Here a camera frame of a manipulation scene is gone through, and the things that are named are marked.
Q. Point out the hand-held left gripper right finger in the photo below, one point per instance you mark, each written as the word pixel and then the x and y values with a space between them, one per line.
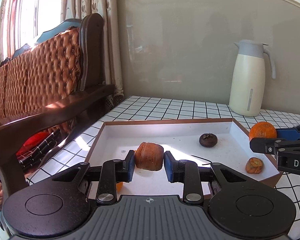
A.
pixel 168 166

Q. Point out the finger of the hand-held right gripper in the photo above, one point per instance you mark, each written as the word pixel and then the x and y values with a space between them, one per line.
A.
pixel 287 133
pixel 262 145

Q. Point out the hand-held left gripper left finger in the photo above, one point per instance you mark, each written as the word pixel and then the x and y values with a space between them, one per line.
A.
pixel 130 166

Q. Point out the large wrinkled orange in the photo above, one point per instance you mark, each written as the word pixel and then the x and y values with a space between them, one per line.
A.
pixel 262 131

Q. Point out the brown ridged pastry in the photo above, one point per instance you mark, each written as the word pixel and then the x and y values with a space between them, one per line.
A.
pixel 149 157

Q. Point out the tan brown pastry piece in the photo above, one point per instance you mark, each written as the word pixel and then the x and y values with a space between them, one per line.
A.
pixel 255 165

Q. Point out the small orange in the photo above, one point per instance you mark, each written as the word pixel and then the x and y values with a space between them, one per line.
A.
pixel 119 186

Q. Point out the brown cardboard box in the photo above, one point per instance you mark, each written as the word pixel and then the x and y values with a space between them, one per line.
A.
pixel 180 135

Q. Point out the dark mangosteen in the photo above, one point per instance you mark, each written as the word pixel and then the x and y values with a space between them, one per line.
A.
pixel 208 140

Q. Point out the white checked tablecloth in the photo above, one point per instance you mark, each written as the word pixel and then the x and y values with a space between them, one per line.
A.
pixel 165 107

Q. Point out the cream thermos jug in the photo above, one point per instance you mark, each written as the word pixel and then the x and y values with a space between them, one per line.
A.
pixel 245 85

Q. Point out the black rods bundle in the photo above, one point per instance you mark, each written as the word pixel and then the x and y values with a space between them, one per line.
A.
pixel 40 152

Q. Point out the red bag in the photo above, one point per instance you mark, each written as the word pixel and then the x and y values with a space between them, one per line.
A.
pixel 32 142

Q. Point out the orange tufted back cushion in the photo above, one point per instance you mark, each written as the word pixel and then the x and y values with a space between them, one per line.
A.
pixel 47 67

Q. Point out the blue cloth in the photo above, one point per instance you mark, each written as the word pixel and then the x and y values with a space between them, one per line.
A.
pixel 55 30

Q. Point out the beige embroidered curtain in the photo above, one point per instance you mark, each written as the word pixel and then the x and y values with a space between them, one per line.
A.
pixel 95 0

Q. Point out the window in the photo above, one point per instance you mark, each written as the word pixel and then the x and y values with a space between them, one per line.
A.
pixel 30 10

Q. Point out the dark wooden sofa frame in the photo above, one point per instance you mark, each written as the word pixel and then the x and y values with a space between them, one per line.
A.
pixel 52 112

